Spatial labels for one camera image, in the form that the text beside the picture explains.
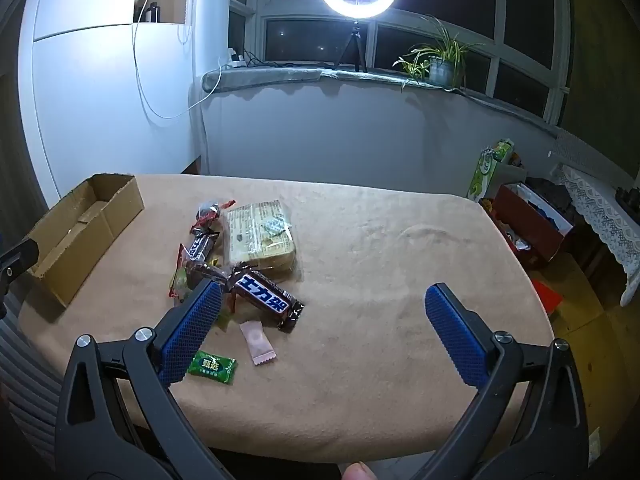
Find brown cardboard box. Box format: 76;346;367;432
22;173;146;308

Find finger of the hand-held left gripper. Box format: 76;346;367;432
0;236;42;287

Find red flat packet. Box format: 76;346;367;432
530;277;564;316

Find red-edged snack packet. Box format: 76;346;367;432
167;244;201;307

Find brown snack wrapper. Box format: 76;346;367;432
186;259;232;286

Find clear-wrapped bread package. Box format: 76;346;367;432
223;199;302;276

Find large brown chocolate bar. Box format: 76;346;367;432
226;261;305;332

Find dark green candy packet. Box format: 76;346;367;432
186;349;237;387

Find pink candy packet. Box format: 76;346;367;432
239;320;279;366

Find black tripod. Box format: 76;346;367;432
332;20;369;73

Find white cable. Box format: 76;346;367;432
131;0;223;120

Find grey windowsill cloth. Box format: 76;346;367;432
201;66;561;136

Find red storage box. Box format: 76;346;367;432
492;182;576;269

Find white cabinet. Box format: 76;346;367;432
17;0;203;211

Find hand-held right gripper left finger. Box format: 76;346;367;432
54;279;223;480

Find black power cable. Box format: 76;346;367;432
244;50;341;69

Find potted spider plant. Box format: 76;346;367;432
392;15;486;93

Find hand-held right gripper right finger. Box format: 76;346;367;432
424;281;591;480

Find dark snack red twist ends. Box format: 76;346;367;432
191;199;237;235

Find white lace cloth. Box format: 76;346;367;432
556;162;640;307

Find white window frame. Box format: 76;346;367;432
227;0;573;128

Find green carton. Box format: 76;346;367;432
466;138;516;204

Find grey ribbed panel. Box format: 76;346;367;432
0;305;68;466

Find small brown chocolate bar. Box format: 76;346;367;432
180;230;222;264

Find person's right hand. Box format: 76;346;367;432
340;462;377;480

